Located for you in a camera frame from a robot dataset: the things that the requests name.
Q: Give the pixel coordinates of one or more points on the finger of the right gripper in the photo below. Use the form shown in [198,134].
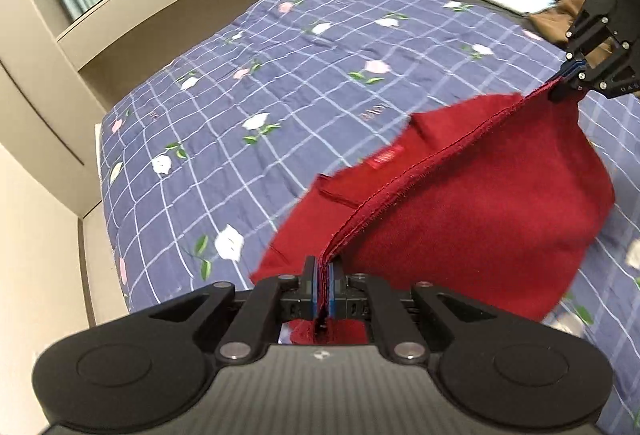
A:
[573,74]

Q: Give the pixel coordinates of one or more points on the brown garment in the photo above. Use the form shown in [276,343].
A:
[553,23]

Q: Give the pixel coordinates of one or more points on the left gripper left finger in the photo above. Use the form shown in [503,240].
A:
[260,313]

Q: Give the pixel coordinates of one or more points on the left beige wardrobe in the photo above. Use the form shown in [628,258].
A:
[47,112]

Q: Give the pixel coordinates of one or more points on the red long-sleeve shirt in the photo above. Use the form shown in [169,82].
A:
[496,198]

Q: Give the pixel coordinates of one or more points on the blue plaid floral quilt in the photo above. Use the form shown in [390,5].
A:
[202,163]

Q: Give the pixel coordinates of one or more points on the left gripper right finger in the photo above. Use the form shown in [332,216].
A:
[350,303]

